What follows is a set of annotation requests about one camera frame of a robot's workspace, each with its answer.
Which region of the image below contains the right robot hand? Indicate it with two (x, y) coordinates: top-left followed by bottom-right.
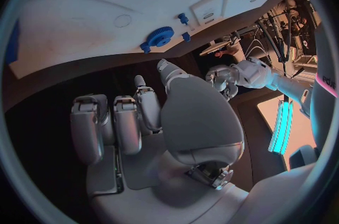
(68, 58), (251, 224)

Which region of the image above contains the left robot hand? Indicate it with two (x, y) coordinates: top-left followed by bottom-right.
(205, 65), (241, 102)

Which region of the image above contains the person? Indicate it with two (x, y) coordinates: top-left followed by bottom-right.
(215, 45), (241, 59)

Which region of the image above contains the white desk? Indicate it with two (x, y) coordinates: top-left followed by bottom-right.
(198, 40), (231, 57)

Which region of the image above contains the blue small peg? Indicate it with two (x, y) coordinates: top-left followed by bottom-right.
(177, 12), (190, 25)

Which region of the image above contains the blue gear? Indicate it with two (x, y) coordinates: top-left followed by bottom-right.
(146, 26), (175, 47)

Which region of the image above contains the glowing light bar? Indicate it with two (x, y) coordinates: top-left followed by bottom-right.
(267, 100), (295, 154)

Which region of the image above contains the workshop equipment rack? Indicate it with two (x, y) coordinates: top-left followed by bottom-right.
(255, 0), (319, 72)

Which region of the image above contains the white cable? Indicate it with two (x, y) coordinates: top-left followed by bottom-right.
(250, 45), (271, 61)
(244, 38), (267, 58)

